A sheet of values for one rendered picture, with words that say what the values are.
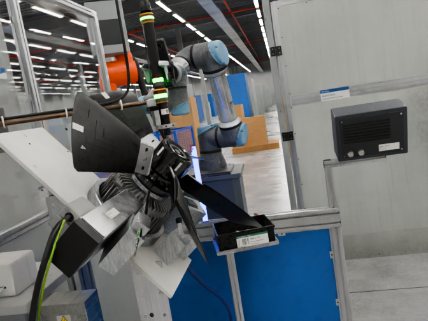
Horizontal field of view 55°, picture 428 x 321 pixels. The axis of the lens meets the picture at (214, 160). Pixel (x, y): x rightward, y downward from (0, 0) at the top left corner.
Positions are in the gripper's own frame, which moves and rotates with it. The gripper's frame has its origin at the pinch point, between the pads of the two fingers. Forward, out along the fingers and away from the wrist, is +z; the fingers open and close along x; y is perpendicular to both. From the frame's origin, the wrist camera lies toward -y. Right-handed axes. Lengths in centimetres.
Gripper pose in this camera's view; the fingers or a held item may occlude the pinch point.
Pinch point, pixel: (151, 64)
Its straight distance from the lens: 135.6
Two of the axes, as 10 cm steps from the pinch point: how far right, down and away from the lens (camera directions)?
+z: -1.6, 1.5, -9.8
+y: 1.6, 9.8, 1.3
